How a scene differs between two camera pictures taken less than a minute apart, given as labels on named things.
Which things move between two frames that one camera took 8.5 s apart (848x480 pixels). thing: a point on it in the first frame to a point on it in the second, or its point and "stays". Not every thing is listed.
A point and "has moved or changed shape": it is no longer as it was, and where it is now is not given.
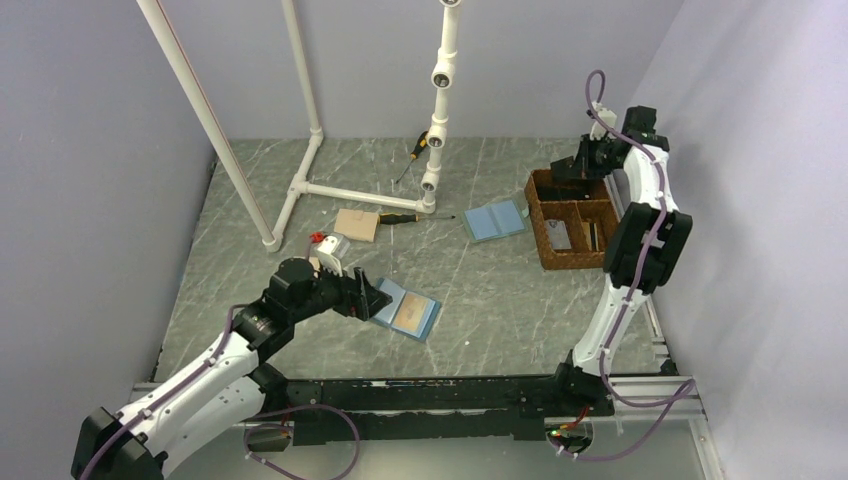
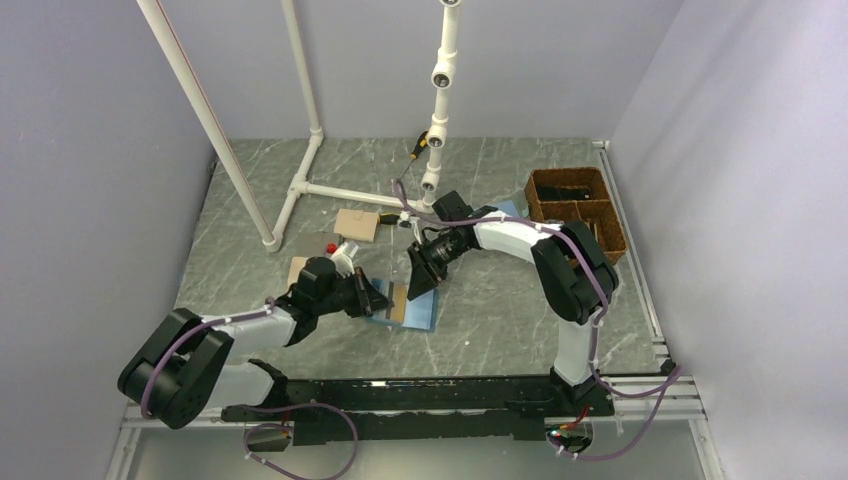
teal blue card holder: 408,313 has moved or changed shape
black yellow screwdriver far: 422,144 stays
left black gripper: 371,298 stays
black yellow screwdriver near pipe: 394,219 stays
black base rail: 412,411 stays
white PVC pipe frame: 442,78 stays
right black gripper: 581,168 to 424,276
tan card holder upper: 357,225 stays
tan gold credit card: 411,312 to 398,310
